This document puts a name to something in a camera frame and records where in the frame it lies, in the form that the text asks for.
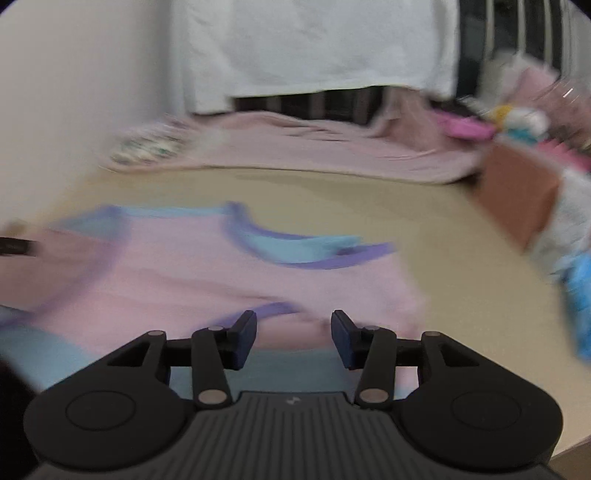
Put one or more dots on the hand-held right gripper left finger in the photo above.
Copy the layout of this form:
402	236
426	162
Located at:
244	339

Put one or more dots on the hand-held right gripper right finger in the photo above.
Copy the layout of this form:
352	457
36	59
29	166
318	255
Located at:
342	339

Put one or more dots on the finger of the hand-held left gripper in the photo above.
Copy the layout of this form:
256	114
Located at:
16	247

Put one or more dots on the pink blue purple mesh shirt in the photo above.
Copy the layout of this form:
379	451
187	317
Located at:
184	277

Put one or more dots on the floral patterned cloth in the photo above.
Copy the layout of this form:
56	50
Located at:
147	143

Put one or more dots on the pink fleece blanket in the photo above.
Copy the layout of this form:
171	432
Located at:
300	147

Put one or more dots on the brown cardboard box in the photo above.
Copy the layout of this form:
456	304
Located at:
517	194

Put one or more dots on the blue plastic packet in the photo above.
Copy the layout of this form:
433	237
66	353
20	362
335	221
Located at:
579	304

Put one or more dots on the bright pink flat item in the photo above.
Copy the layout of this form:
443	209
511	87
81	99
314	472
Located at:
466	125

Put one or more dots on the white patterned bag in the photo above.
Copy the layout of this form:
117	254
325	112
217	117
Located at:
570	221

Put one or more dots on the yellow soft toy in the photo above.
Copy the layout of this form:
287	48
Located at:
501	113

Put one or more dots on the white and blue soft item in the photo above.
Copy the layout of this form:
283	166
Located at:
526	125

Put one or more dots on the white towel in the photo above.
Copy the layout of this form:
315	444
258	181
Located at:
314	46

